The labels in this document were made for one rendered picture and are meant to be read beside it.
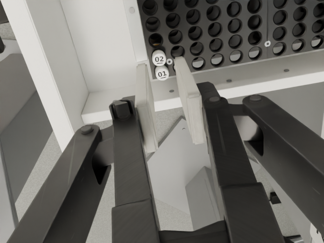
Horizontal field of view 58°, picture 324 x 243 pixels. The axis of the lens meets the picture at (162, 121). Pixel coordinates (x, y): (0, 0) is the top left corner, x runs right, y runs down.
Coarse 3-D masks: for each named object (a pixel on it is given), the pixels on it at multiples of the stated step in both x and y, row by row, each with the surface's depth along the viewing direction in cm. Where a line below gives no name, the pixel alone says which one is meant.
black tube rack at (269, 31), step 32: (160, 0) 25; (192, 0) 28; (224, 0) 25; (256, 0) 28; (288, 0) 25; (320, 0) 26; (192, 32) 29; (224, 32) 26; (256, 32) 29; (288, 32) 27; (320, 32) 27; (224, 64) 28
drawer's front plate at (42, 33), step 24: (24, 0) 22; (48, 0) 27; (24, 24) 22; (48, 24) 26; (24, 48) 23; (48, 48) 25; (72, 48) 32; (48, 72) 24; (72, 72) 30; (48, 96) 25; (72, 96) 29; (72, 120) 27
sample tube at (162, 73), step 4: (156, 68) 27; (160, 68) 26; (164, 68) 26; (156, 72) 27; (160, 72) 26; (164, 72) 27; (168, 72) 27; (156, 76) 27; (160, 76) 27; (164, 76) 27; (160, 80) 27
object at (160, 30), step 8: (144, 0) 25; (152, 0) 25; (160, 8) 25; (144, 16) 25; (152, 16) 25; (160, 16) 25; (144, 24) 26; (160, 24) 26; (144, 32) 26; (152, 32) 26; (160, 32) 26; (152, 48) 27; (160, 48) 27; (168, 56) 27; (152, 64) 27; (152, 72) 28
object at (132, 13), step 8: (128, 0) 29; (136, 0) 30; (128, 8) 30; (136, 8) 30; (128, 16) 30; (136, 16) 30; (128, 24) 31; (136, 24) 31; (136, 32) 31; (136, 40) 31; (144, 40) 31; (136, 48) 32; (144, 48) 32; (136, 56) 32; (144, 56) 32
